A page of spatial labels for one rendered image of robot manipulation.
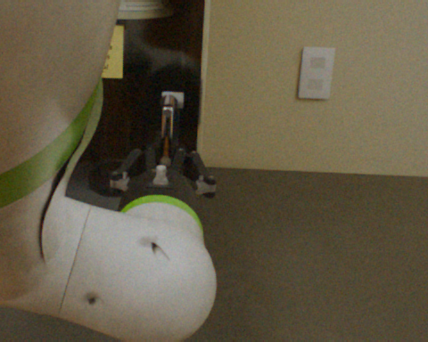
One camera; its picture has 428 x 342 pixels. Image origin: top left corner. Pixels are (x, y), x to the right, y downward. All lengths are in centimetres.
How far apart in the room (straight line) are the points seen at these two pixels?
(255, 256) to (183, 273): 52
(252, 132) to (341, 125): 20
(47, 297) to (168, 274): 10
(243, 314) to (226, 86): 61
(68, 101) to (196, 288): 35
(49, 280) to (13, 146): 33
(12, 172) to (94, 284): 31
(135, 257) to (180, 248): 4
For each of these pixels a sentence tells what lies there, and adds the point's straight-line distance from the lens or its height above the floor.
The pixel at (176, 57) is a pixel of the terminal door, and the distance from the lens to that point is 85.
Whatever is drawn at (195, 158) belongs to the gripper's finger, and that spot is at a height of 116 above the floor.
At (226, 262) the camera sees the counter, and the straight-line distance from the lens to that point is 97.
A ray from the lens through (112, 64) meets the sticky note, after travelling 86.
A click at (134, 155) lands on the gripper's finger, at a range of 78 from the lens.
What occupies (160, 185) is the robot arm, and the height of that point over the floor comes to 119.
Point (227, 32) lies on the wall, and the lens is 130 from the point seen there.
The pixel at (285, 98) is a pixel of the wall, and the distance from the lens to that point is 134.
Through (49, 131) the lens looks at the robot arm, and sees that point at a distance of 17.
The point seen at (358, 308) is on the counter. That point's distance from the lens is 91.
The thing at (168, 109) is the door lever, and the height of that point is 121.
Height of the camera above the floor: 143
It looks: 19 degrees down
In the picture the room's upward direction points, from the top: 2 degrees clockwise
